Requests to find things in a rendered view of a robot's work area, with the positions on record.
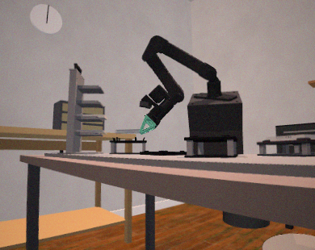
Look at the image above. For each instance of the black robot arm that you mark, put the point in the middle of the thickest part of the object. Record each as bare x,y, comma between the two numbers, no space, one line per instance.
175,93

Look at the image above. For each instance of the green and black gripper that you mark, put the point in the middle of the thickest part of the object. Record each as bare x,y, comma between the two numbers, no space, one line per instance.
152,120

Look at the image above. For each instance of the white multi-well plate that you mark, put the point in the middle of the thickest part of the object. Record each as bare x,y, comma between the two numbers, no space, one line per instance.
127,131

